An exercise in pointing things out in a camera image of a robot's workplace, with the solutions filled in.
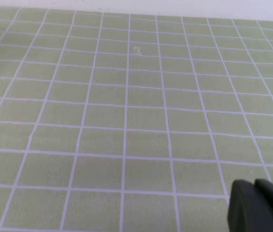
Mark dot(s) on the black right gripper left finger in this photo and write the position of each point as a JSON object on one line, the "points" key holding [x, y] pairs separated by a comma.
{"points": [[245, 210]]}

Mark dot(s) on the green white-grid table mat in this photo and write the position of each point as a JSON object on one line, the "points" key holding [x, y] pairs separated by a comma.
{"points": [[131, 116]]}

